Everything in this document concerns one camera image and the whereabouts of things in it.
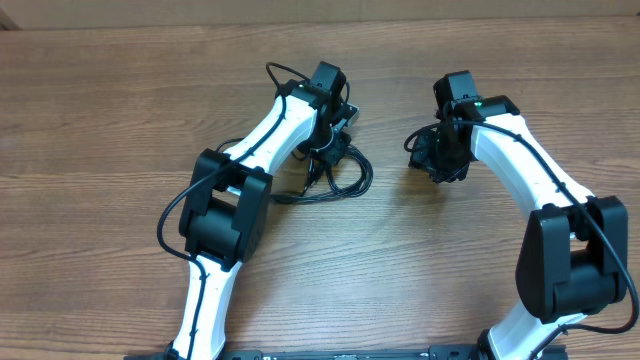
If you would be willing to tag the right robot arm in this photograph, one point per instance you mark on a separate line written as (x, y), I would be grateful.
(571, 272)

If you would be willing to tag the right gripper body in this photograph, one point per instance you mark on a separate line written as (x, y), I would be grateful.
(441, 157)

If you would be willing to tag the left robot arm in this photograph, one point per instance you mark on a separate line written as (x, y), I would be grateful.
(226, 203)

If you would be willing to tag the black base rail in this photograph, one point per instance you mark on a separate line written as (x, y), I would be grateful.
(345, 355)

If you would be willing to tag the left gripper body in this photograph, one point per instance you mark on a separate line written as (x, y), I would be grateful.
(334, 149)

